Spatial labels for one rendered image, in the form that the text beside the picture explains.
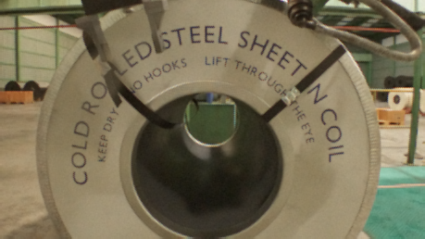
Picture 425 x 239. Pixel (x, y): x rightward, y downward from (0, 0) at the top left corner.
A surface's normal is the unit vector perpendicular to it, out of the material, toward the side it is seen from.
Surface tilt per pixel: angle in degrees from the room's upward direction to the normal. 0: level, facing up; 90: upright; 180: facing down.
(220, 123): 90
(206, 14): 90
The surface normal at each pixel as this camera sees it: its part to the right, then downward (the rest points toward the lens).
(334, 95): -0.01, 0.07
